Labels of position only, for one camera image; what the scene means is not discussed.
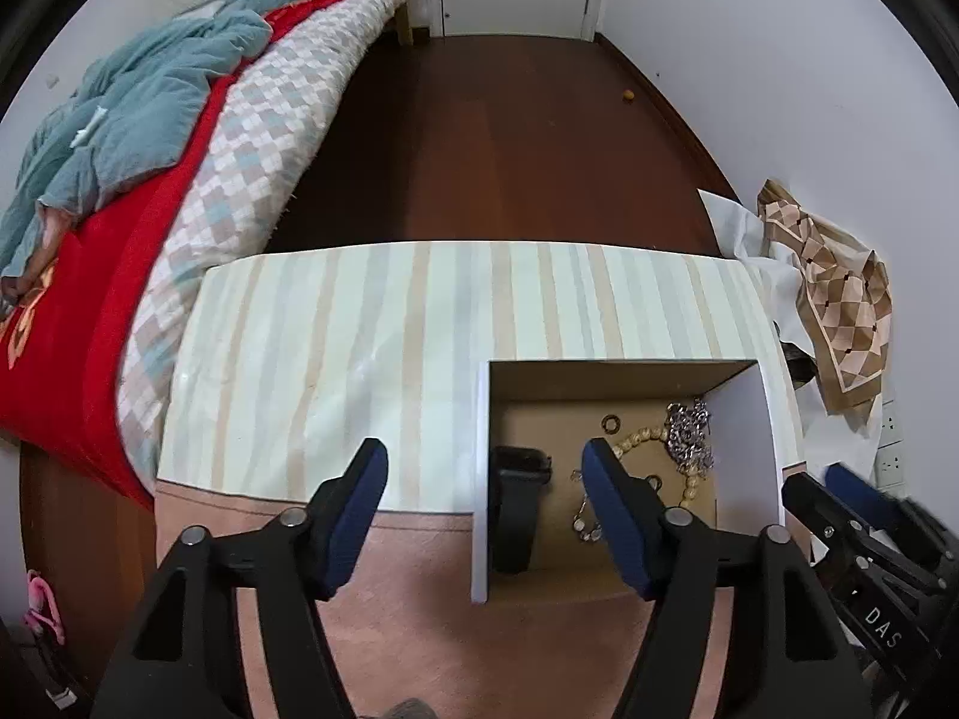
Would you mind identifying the pink and striped table cloth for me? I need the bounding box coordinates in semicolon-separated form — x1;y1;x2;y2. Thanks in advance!
155;242;801;717

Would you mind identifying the red blanket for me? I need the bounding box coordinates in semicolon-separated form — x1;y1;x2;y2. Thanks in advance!
2;0;335;504

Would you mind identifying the white power strip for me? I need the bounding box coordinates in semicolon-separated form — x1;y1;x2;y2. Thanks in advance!
873;399;906;494

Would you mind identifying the black smart watch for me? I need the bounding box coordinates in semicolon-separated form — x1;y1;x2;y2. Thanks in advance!
488;445;553;576

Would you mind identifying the silver chain bracelet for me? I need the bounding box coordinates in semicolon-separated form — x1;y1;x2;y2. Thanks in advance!
665;397;716;478

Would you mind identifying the wooden bead bracelet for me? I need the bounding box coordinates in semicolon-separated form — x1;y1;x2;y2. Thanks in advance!
609;424;712;510

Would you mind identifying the white plastic bag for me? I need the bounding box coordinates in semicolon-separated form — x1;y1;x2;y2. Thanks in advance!
701;192;883;477

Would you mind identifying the pink slipper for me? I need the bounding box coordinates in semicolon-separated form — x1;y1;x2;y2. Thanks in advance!
23;570;65;646

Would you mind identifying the checkered mattress sheet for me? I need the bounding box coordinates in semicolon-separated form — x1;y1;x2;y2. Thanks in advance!
117;0;406;488

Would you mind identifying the blue-grey quilt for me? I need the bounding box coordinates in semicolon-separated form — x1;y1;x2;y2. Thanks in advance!
2;0;297;281

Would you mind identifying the white cardboard box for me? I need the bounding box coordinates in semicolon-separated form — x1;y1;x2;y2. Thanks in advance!
470;359;790;604

